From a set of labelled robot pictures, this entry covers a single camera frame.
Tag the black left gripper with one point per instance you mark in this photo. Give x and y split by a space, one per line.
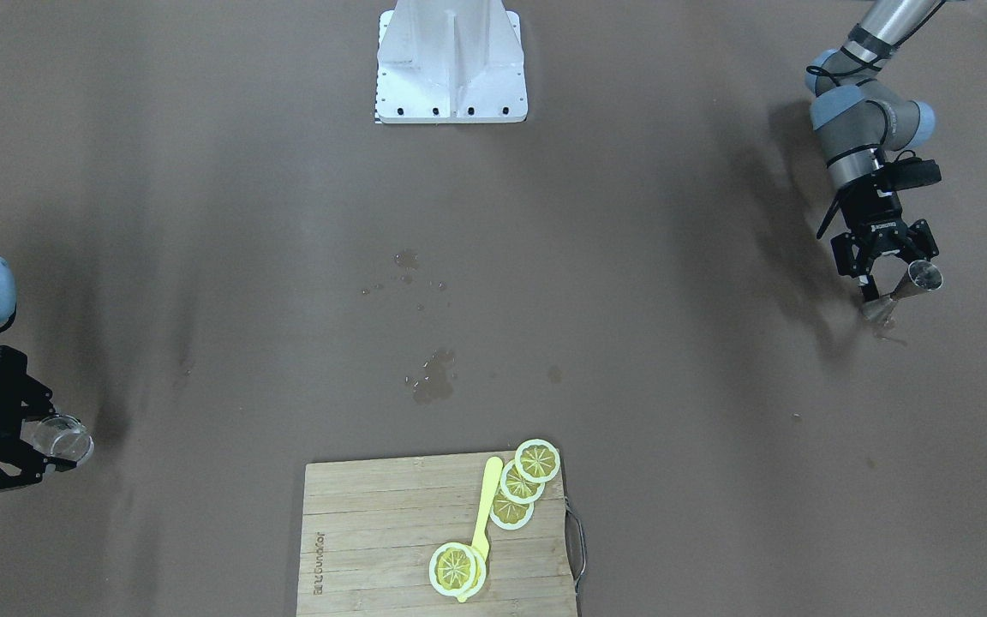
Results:
877 212

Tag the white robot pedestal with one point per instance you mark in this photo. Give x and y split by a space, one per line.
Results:
441 62

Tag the clear glass measuring cup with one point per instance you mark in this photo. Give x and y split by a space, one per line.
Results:
63 437

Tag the wooden cutting board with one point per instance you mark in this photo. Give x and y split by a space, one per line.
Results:
370 527

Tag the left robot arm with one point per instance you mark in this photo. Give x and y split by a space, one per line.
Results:
869 136

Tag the steel jigger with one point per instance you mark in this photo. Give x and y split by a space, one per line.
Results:
919 278

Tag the lemon slice middle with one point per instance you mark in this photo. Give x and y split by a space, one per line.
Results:
516 488

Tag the yellow plastic knife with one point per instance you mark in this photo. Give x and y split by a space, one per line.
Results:
480 544

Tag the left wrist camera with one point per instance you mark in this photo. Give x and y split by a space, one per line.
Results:
908 174

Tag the lemon slice on knife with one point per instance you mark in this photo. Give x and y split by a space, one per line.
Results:
457 571

